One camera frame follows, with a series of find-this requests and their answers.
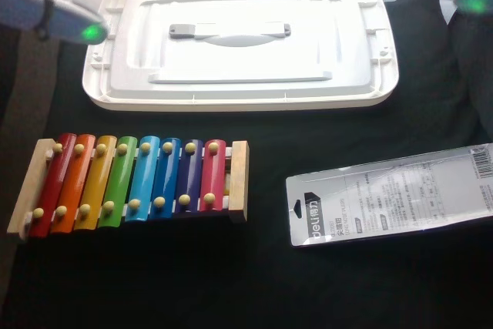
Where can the rainbow wooden hand piano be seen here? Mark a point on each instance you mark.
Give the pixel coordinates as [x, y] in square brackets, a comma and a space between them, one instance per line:
[115, 182]

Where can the white tray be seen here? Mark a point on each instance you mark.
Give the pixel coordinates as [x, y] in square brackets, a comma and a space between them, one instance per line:
[239, 86]

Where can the black table cloth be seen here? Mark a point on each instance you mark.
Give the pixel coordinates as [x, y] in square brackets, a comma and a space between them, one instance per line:
[246, 286]

